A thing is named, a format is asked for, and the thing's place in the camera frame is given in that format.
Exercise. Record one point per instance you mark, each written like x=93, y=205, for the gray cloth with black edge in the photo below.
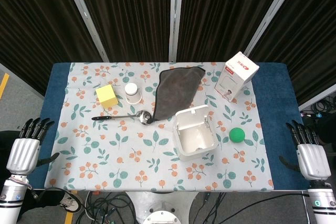
x=176, y=94

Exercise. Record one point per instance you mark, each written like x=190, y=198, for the yellow cube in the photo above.
x=106, y=96

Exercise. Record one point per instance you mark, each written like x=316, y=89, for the white plastic box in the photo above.
x=194, y=134

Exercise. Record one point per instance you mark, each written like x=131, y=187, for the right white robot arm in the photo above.
x=321, y=201

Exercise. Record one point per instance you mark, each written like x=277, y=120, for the dark folding screen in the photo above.
x=131, y=14

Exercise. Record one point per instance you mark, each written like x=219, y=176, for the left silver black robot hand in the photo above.
x=22, y=153

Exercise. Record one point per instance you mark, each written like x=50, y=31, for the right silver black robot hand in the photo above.
x=312, y=161

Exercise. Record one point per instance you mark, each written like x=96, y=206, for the blue table mat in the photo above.
x=281, y=119

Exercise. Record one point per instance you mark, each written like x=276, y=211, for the floral tablecloth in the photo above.
x=147, y=140

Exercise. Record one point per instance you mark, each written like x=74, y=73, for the green ball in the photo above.
x=237, y=135

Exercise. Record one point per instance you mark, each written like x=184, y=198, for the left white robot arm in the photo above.
x=11, y=197

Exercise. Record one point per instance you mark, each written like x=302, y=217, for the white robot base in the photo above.
x=162, y=208

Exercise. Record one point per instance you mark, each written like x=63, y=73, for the white and red carton box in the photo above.
x=236, y=77

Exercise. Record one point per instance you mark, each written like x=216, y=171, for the white paper cup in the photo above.
x=132, y=93

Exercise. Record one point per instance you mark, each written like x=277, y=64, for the black and white sneaker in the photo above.
x=70, y=202

